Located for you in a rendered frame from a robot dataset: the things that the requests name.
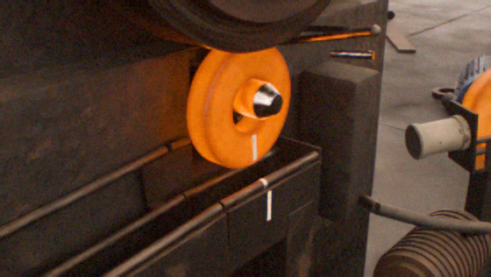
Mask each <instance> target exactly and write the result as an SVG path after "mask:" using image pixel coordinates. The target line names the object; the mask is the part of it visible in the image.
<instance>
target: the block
mask: <svg viewBox="0 0 491 277"><path fill-rule="evenodd" d="M380 85H381V74H380V73H379V72H378V71H376V70H374V69H371V68H366V67H358V66H354V65H350V64H345V63H341V62H337V61H333V60H330V61H326V62H324V63H322V64H319V65H317V66H314V67H311V68H308V69H306V70H305V71H304V72H303V75H302V100H301V122H300V141H301V142H303V143H306V144H309V145H313V146H320V147H321V156H322V164H321V167H320V180H319V195H318V211H317V215H318V216H320V217H323V218H326V219H329V220H331V221H333V222H335V223H337V224H342V225H347V224H350V223H351V222H353V221H354V220H355V219H356V218H357V217H359V216H360V215H361V214H363V213H364V212H365V211H367V209H366V208H365V207H362V206H360V205H359V204H358V198H359V195H360V193H361V192H364V193H367V194H368V195H370V196H371V188H372V179H373V170H374V151H375V142H376V132H377V114H378V104H379V95H380Z"/></svg>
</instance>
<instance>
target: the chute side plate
mask: <svg viewBox="0 0 491 277"><path fill-rule="evenodd" d="M320 164H321V161H320V160H317V161H315V162H313V163H312V164H310V165H308V166H307V167H305V168H301V169H299V170H298V171H297V172H295V173H293V174H291V175H290V176H288V177H286V178H284V179H282V180H281V181H278V182H276V183H275V184H274V185H273V186H271V187H269V188H267V189H265V190H263V191H261V192H259V193H257V194H255V195H253V196H252V197H250V198H249V199H247V200H245V201H243V202H242V203H240V204H238V205H236V206H234V207H232V208H230V209H229V210H227V211H226V212H225V213H222V214H220V215H219V216H217V217H215V218H213V219H212V220H211V221H209V222H208V223H207V224H206V225H204V226H203V227H202V228H200V229H198V230H197V231H195V232H192V233H190V234H189V235H188V236H187V237H185V238H184V239H183V240H181V241H180V242H178V243H177V244H175V245H173V246H172V247H170V248H169V249H167V250H166V251H164V252H162V253H161V254H159V255H158V256H156V257H155V258H153V259H151V260H150V261H149V262H148V263H146V264H145V265H143V266H141V267H139V268H138V269H136V270H135V271H133V272H132V273H131V274H129V275H128V276H126V277H226V276H228V275H229V274H230V273H231V272H232V271H235V270H237V269H238V268H240V267H241V266H243V265H244V264H245V263H247V262H248V261H250V260H251V259H252V258H254V257H255V256H257V255H258V254H260V253H261V252H264V251H265V250H267V249H268V248H270V247H271V246H273V245H274V244H275V243H277V242H278V241H280V240H281V239H283V238H285V237H286V236H287V233H288V215H289V214H290V213H292V212H295V211H296V210H298V209H299V208H301V207H302V206H303V205H305V204H306V203H308V202H310V201H312V200H314V209H313V218H314V217H316V216H317V211H318V195H319V180H320ZM268 191H272V192H271V219H269V220H268V221H267V199H268Z"/></svg>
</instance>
